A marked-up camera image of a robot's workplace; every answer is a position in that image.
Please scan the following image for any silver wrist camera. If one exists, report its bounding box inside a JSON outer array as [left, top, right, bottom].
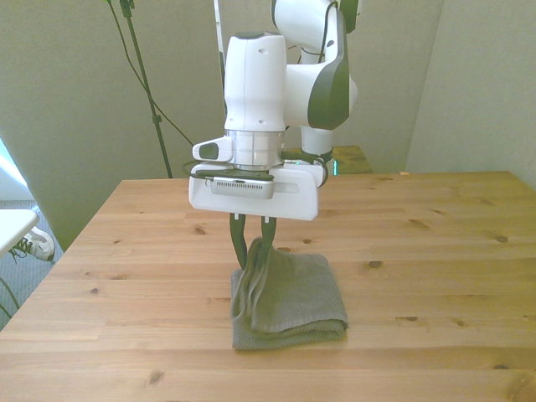
[[196, 169, 276, 201]]

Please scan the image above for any grey towel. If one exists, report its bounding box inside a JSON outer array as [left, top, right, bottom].
[[229, 236, 350, 352]]

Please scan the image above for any black tripod pole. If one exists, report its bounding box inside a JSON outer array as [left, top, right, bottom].
[[118, 0, 175, 179]]

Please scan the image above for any white side table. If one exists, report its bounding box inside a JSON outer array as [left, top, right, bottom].
[[0, 208, 39, 259]]

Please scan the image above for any wooden robot pedestal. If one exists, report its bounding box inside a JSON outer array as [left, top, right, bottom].
[[330, 145, 374, 176]]

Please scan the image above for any white sneaker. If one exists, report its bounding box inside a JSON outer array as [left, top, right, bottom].
[[10, 228, 57, 263]]

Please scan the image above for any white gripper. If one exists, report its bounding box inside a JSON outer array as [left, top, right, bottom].
[[188, 162, 329, 271]]

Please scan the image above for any white partition post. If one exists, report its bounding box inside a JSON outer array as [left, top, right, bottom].
[[213, 0, 229, 122]]

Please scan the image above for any black hanging tripod cable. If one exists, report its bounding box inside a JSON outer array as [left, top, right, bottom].
[[104, 0, 196, 147]]

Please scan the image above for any thin black floor cable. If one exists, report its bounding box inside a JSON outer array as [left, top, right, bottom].
[[0, 276, 21, 320]]

